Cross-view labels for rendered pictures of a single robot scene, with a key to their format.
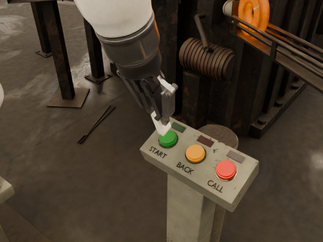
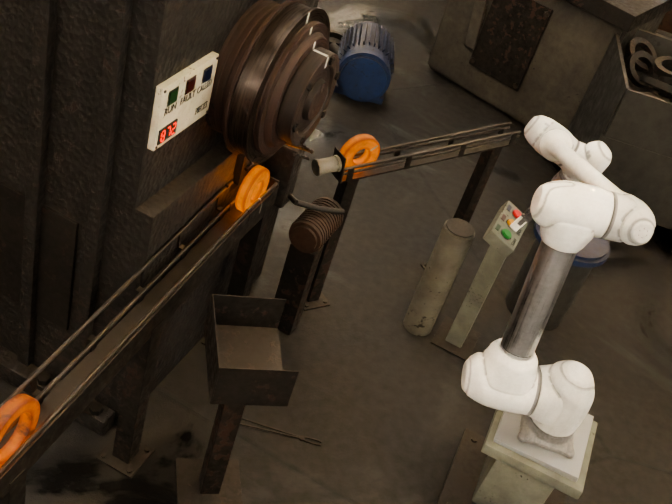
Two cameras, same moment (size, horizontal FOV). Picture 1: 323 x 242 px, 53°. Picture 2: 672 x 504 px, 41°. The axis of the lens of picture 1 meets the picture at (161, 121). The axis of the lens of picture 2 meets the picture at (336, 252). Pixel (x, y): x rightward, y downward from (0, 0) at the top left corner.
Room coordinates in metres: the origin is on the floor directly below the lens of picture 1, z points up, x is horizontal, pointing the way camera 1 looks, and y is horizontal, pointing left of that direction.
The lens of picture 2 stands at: (2.23, 2.12, 2.35)
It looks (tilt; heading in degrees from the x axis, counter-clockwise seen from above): 38 degrees down; 244
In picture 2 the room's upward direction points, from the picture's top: 19 degrees clockwise
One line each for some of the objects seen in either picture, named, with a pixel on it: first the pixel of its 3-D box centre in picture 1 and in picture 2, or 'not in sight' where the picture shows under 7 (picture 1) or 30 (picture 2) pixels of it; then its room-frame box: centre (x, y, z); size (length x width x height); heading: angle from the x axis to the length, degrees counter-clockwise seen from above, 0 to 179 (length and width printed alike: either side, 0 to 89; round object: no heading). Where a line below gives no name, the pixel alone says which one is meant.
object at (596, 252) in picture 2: not in sight; (553, 273); (0.06, -0.24, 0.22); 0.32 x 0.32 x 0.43
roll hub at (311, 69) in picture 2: not in sight; (309, 97); (1.43, 0.04, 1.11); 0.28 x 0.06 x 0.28; 50
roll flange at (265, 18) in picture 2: not in sight; (254, 71); (1.57, -0.07, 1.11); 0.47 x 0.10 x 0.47; 50
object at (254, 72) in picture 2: not in sight; (279, 83); (1.51, -0.02, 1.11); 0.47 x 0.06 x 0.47; 50
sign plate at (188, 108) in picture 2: not in sight; (184, 100); (1.81, 0.17, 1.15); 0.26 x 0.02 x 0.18; 50
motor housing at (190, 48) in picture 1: (204, 100); (303, 266); (1.19, -0.19, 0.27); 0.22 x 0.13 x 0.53; 50
